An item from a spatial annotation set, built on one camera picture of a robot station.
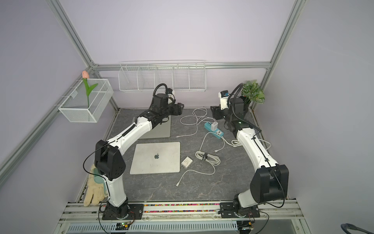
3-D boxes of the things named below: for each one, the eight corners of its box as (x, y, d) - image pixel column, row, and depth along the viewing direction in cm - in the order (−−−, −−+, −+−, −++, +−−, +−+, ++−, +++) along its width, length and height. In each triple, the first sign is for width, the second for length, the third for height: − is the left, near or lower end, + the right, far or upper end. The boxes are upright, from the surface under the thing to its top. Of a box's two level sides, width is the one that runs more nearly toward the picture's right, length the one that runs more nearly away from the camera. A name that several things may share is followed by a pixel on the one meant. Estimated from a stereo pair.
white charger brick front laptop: (181, 164, 92) (181, 162, 90) (187, 157, 94) (187, 155, 93) (186, 168, 90) (186, 167, 88) (192, 161, 93) (192, 159, 91)
